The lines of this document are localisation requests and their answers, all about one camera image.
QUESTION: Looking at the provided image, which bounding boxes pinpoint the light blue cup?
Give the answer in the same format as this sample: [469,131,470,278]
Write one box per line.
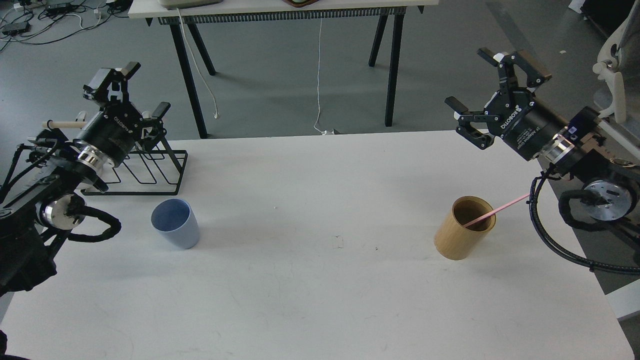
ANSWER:
[150,198,201,249]

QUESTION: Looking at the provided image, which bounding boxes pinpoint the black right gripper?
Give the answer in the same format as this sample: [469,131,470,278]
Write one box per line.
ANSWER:
[445,47,576,162]

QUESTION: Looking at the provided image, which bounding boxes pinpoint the white office chair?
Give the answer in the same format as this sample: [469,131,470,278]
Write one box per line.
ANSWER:
[592,14,639,144]

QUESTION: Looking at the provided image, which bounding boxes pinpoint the pink chopstick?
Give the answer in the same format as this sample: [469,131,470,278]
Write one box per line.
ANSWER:
[462,193,530,228]

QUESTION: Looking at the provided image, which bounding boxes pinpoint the wooden cylindrical holder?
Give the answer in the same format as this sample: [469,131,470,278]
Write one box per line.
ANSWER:
[433,196,496,261]

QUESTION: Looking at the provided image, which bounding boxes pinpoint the white hanging cable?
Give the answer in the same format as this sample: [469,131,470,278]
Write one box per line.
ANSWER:
[313,18,328,136]
[176,9,221,120]

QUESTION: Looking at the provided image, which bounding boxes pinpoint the floor cables and adapters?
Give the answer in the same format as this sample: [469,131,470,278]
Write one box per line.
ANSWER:
[0,0,135,53]

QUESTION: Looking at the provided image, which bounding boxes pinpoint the black wire dish rack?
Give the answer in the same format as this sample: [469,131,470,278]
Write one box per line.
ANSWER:
[80,139,189,196]

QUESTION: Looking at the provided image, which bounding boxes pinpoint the wooden dowel rod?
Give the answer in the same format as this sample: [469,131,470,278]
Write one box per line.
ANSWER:
[42,120,89,130]

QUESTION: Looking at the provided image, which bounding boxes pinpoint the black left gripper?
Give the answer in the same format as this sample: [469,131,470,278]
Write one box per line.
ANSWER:
[73,61,171,169]

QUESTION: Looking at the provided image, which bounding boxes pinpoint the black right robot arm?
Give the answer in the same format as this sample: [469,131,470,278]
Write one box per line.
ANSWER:
[445,47,640,276]

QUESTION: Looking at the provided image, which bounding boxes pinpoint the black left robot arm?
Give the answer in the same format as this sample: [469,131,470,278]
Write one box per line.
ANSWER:
[0,62,170,295]

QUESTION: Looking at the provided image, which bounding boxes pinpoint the white background table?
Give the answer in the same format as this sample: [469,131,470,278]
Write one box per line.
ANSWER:
[127,0,439,139]

